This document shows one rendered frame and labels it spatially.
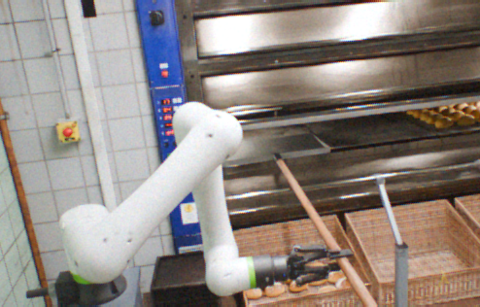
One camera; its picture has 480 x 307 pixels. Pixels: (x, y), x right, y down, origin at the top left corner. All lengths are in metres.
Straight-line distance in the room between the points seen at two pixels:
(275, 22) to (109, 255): 1.43
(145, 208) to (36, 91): 1.27
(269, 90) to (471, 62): 1.01
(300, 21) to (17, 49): 1.24
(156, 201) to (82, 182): 1.26
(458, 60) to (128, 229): 1.90
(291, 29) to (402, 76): 0.59
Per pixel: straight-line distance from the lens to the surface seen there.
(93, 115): 2.28
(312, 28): 2.29
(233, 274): 1.39
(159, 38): 2.19
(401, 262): 2.05
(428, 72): 2.52
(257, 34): 2.24
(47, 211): 2.48
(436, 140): 2.62
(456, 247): 2.72
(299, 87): 2.30
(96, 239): 1.17
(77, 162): 2.37
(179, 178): 1.17
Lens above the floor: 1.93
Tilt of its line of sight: 18 degrees down
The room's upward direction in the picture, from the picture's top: 6 degrees counter-clockwise
